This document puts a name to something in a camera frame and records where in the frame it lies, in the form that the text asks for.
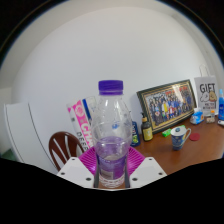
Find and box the dark pump bottle yellow label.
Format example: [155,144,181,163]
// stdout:
[140,112,154,143]

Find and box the blue and white tissue pack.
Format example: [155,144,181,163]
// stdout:
[190,107,205,126]

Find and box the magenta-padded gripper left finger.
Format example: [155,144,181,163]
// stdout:
[56,147,100,189]

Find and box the gold-framed group photo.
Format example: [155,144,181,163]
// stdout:
[136,79,198,135]

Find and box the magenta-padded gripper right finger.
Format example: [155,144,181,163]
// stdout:
[124,146,168,189]

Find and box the small green box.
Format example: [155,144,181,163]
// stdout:
[161,128,172,138]

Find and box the pink and white box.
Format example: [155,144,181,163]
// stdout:
[66,95,98,151]

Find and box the blue and white mug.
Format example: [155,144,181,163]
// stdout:
[170,125,193,152]

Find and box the clear purple-capped water bottle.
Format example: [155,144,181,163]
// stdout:
[90,79,133,190]

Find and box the small glass jar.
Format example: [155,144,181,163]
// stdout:
[206,109,217,125]

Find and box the blue packet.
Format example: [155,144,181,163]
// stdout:
[129,120,141,148]

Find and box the blue bottle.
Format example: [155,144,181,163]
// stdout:
[217,88,224,121]

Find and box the flat round red coaster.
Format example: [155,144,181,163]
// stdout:
[189,132,201,142]

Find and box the white paper gift bag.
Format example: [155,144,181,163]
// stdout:
[193,64,221,116]

